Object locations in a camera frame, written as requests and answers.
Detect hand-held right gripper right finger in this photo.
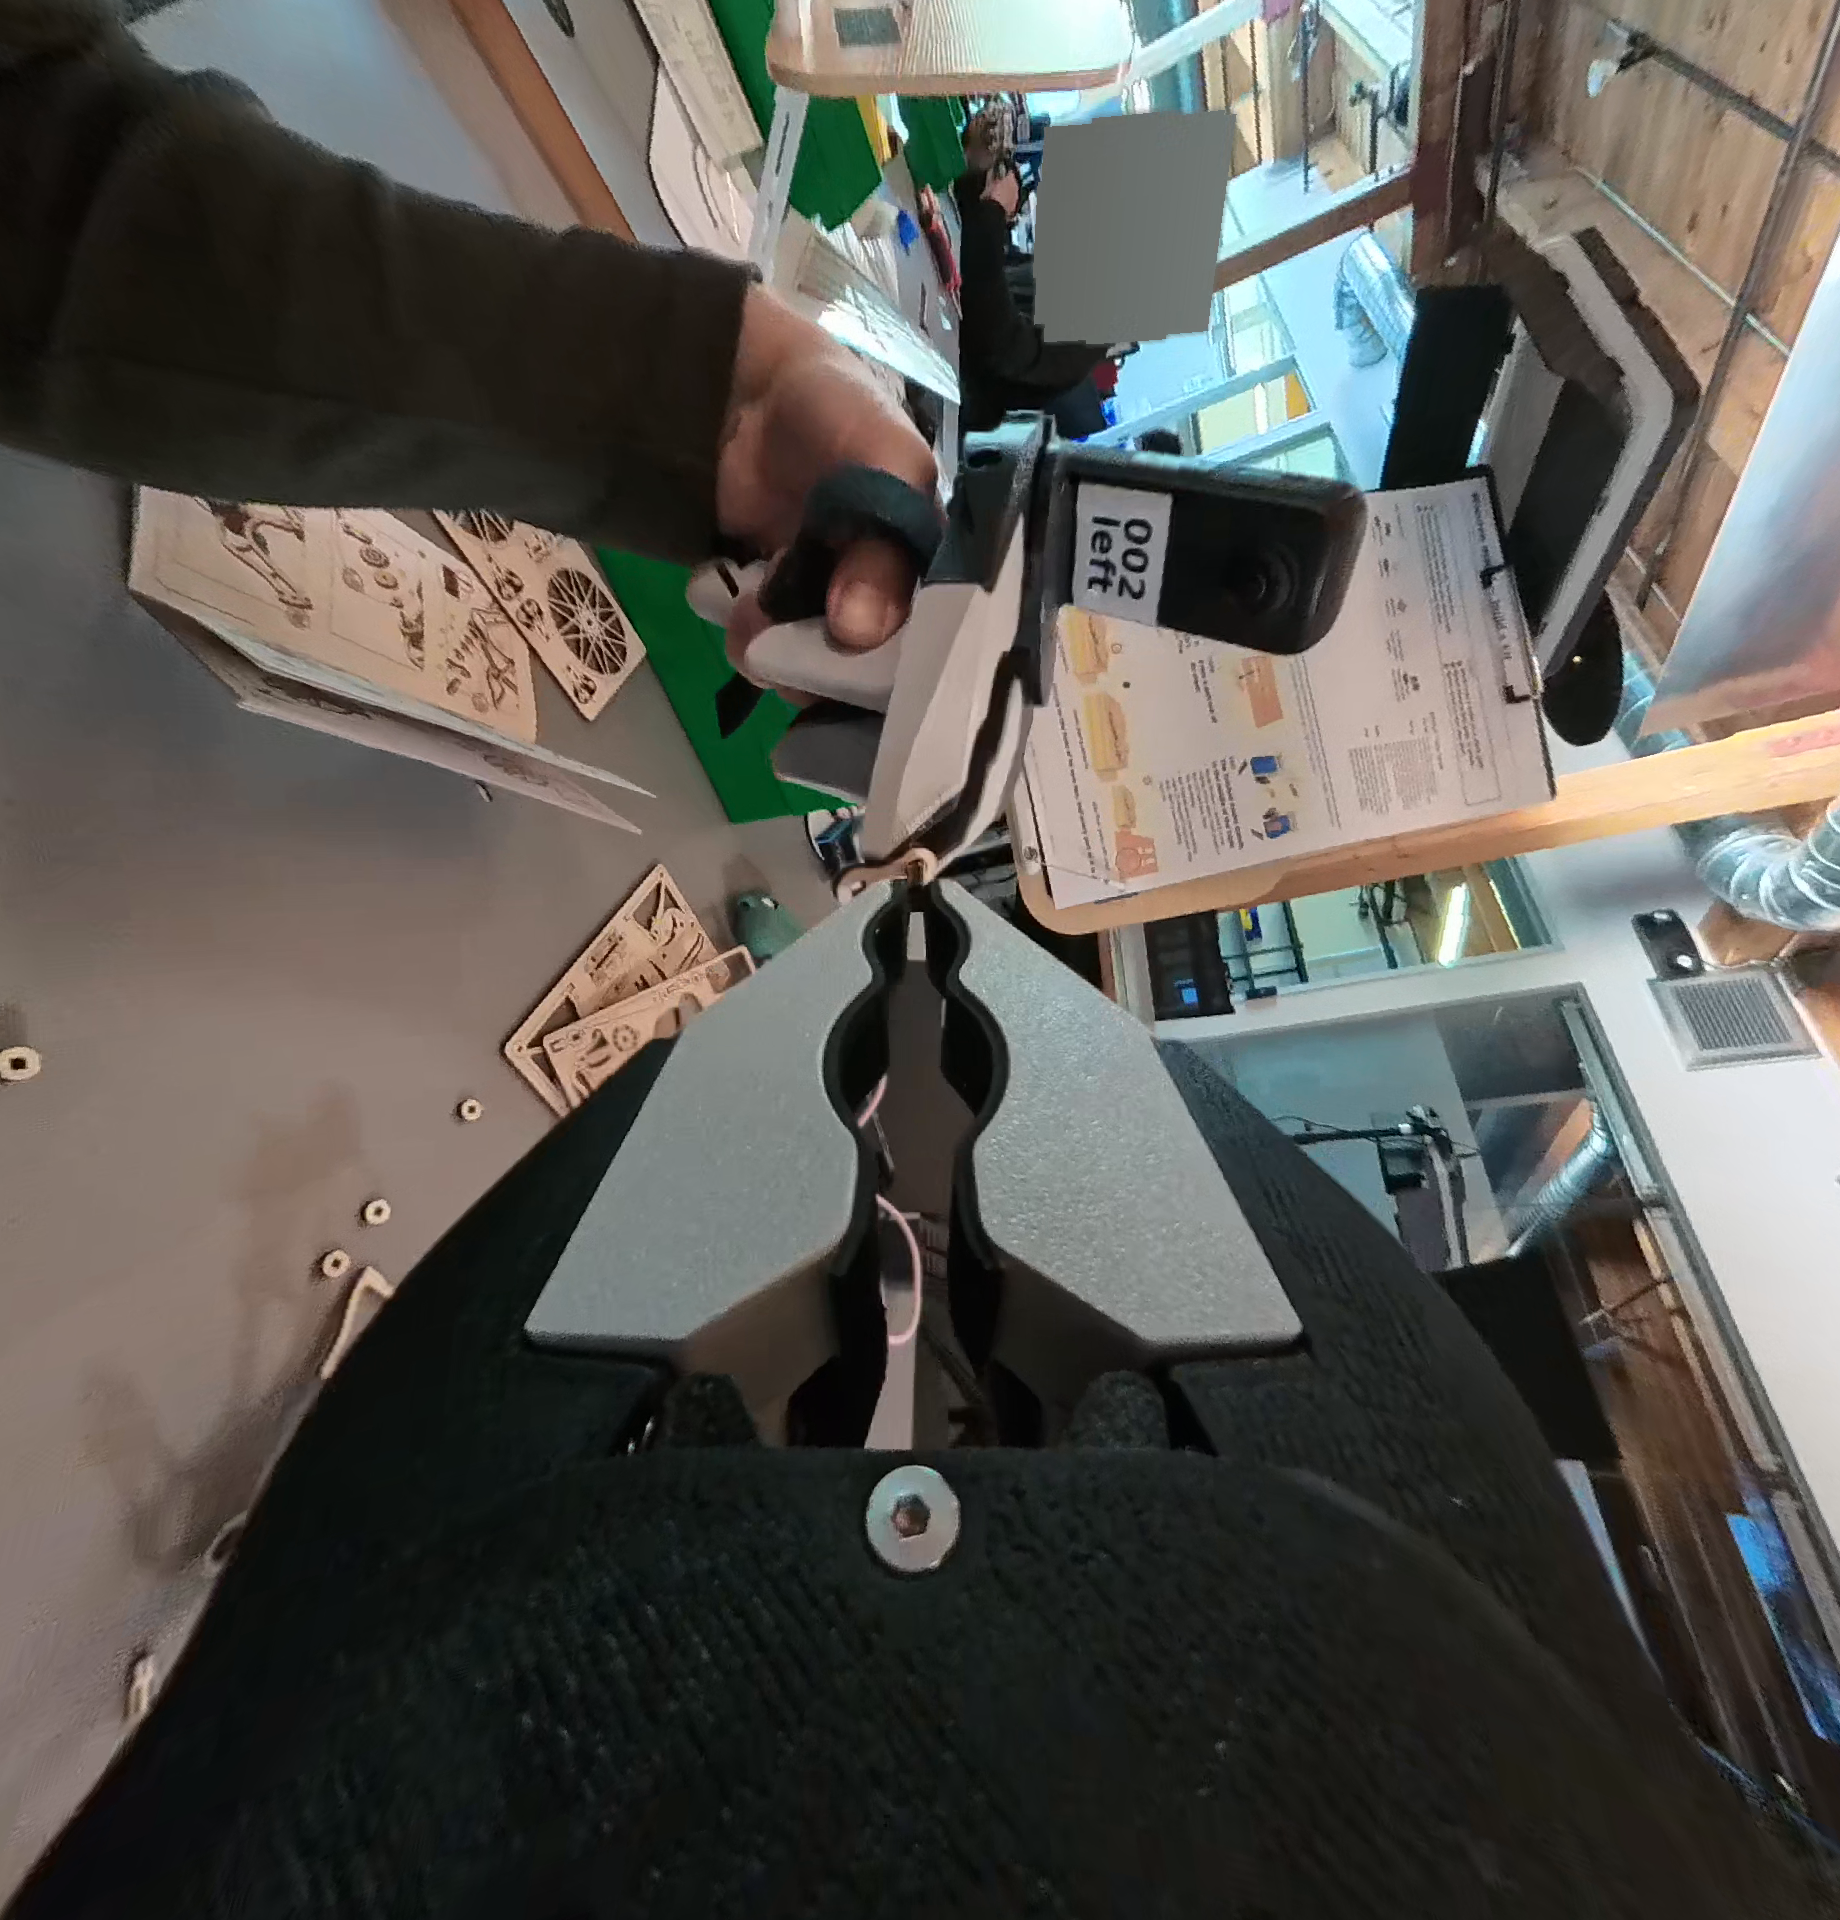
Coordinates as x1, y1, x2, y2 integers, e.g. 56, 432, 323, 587
919, 883, 1304, 1444

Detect round wooden board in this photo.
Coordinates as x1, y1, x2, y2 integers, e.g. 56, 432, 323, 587
766, 0, 1133, 102

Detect wall vent grille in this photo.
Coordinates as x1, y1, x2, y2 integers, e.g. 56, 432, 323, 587
1645, 966, 1826, 1072

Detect model instruction booklet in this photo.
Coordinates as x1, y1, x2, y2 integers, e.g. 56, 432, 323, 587
125, 487, 655, 837

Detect person's left hand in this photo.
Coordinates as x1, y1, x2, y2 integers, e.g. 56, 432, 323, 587
718, 286, 952, 680

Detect wooden clipboard with instruction sheet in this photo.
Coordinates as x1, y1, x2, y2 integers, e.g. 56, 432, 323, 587
1012, 471, 1561, 938

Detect person's left forearm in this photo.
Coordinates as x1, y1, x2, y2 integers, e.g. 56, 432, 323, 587
0, 0, 761, 568

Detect flexible silver duct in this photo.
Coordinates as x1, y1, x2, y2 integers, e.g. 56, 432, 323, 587
1694, 748, 1840, 934

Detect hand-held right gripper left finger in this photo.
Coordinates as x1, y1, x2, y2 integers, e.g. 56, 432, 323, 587
526, 886, 910, 1446

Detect wooden part sheet with wheels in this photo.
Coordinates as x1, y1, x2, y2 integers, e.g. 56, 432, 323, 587
433, 510, 650, 722

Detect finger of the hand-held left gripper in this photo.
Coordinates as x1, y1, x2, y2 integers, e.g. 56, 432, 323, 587
919, 697, 1041, 871
859, 586, 1015, 878

